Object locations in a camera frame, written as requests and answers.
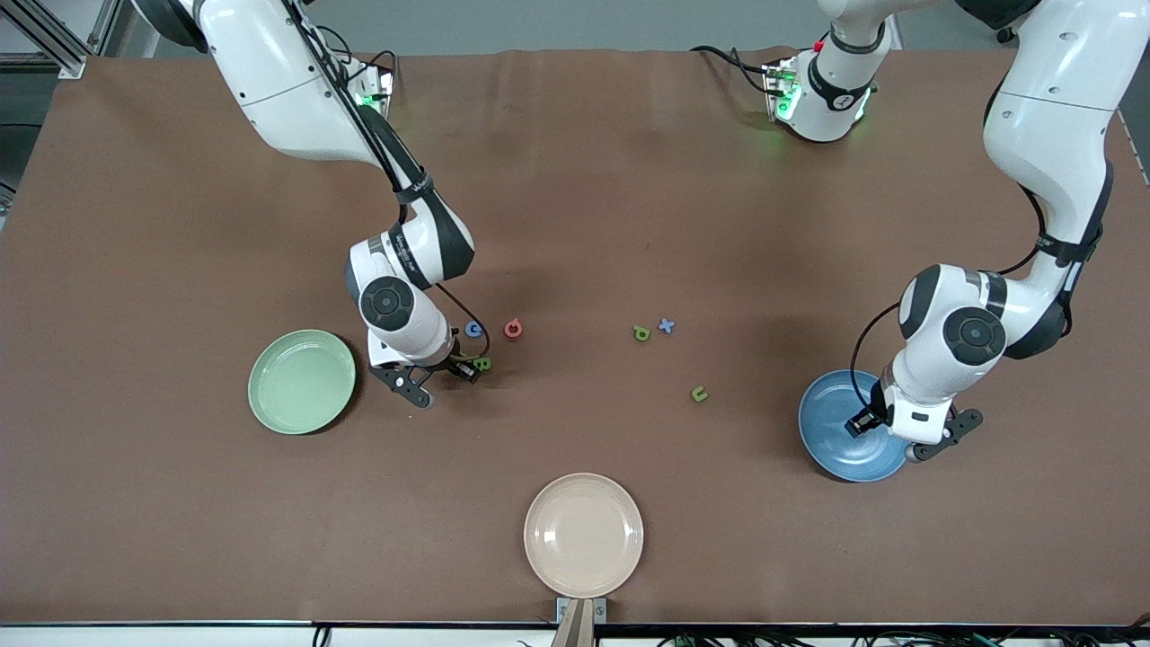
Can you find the aluminium frame profile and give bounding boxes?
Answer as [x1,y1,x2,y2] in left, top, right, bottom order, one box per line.
[0,0,122,80]

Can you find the black base power cable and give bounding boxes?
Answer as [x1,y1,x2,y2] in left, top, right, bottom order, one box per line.
[314,25,398,80]
[690,43,775,95]

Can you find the silver base connector box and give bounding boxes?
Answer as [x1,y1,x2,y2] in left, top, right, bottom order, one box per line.
[355,67,396,120]
[764,58,802,124]

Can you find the green plate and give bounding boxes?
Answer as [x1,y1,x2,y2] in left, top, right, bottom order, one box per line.
[247,329,358,437]

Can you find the blue plate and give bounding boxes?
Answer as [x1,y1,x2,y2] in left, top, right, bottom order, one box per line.
[798,369,911,483]

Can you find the beige plate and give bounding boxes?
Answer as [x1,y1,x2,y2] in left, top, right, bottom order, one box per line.
[523,473,645,599]

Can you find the white table edge rail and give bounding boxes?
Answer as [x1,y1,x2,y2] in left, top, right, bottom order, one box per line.
[0,618,1150,647]

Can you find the beige camera post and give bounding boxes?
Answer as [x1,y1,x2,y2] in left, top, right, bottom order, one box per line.
[550,600,597,647]

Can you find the brown table mat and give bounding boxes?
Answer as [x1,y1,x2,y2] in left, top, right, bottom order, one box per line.
[0,47,1150,625]

